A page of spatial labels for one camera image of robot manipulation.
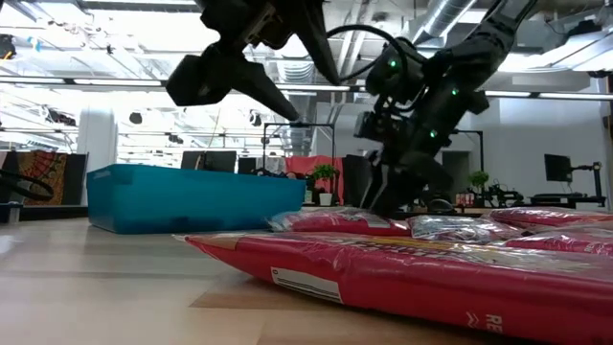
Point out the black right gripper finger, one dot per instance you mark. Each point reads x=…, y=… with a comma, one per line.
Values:
x=379, y=191
x=416, y=197

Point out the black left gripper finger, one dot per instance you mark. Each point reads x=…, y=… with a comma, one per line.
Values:
x=206, y=76
x=318, y=33

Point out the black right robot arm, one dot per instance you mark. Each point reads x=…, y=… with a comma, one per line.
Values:
x=479, y=52

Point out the black monitor on arm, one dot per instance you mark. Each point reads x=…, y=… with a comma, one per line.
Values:
x=558, y=167

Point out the black background robot arm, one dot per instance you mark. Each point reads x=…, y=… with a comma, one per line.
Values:
x=503, y=196

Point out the black office chair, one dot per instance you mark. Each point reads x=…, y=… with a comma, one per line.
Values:
x=354, y=177

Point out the red cans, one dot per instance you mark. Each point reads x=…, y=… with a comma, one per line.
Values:
x=464, y=199

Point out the small green potted plant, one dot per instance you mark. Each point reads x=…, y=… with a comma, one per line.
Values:
x=479, y=178
x=325, y=172

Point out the red cloth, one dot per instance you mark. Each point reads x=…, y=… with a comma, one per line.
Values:
x=301, y=165

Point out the dark computer monitors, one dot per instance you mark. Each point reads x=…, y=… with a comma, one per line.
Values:
x=215, y=161

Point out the blue plastic basket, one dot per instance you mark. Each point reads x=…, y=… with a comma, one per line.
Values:
x=191, y=201

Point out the dark desk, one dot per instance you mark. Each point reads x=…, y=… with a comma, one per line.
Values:
x=565, y=197

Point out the orange patterned tapestry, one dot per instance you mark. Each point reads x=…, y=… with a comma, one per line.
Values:
x=43, y=175

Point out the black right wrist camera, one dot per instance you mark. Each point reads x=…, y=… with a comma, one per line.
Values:
x=378, y=127

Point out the black metal stand frame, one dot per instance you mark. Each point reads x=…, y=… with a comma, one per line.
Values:
x=297, y=124

